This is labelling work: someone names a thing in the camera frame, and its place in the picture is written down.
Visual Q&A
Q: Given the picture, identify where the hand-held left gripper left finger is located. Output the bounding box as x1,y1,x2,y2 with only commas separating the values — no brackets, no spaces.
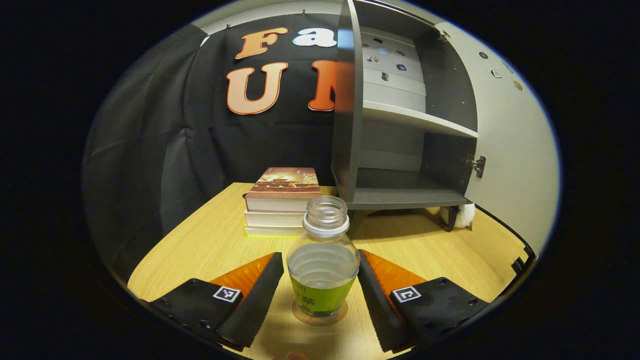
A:
147,251,285,351

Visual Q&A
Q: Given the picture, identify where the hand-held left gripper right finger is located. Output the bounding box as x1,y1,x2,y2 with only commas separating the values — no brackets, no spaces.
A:
357,249,490,353

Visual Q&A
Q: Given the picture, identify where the brown round coaster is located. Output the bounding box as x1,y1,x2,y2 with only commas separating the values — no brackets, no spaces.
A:
292,299,349,327

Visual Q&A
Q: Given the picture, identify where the clear bottle green label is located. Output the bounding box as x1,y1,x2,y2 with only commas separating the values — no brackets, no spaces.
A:
286,196,361,319

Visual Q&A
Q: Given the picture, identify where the grey cabinet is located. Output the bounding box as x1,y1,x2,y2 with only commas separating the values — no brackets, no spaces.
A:
331,0,480,233

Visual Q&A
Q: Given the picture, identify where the beige cabinet door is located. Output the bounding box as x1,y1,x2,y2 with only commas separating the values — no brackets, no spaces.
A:
435,20,561,256

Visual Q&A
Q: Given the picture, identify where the white cabinet shelf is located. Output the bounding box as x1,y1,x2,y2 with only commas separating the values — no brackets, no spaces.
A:
362,100,478,139

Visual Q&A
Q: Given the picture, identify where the red cover book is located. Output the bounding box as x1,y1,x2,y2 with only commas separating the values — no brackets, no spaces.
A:
244,167,323,212

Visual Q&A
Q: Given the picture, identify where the white plush toy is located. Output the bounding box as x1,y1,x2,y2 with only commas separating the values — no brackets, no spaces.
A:
440,202,477,230

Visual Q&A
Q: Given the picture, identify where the black backdrop cloth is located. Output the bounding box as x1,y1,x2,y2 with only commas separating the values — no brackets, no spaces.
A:
82,12,351,281

